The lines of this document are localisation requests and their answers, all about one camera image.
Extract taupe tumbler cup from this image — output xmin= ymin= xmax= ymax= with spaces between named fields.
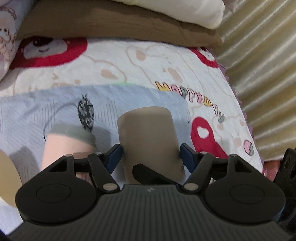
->
xmin=117 ymin=107 xmax=185 ymax=184

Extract pink tumbler cup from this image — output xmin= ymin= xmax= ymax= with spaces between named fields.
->
xmin=41 ymin=123 xmax=96 ymax=170

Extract cartoon bear bedsheet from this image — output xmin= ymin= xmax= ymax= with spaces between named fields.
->
xmin=1 ymin=37 xmax=263 ymax=171

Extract light blue patterned mat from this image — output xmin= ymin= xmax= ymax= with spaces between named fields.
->
xmin=0 ymin=83 xmax=197 ymax=235

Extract beige pleated curtain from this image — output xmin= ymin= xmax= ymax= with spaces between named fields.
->
xmin=214 ymin=1 xmax=295 ymax=161

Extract brown pillow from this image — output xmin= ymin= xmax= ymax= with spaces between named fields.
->
xmin=18 ymin=1 xmax=223 ymax=49

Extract cream white pillow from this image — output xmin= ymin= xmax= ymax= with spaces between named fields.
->
xmin=118 ymin=0 xmax=225 ymax=30

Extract folded pink cartoon quilt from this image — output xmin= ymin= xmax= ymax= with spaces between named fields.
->
xmin=0 ymin=0 xmax=35 ymax=78

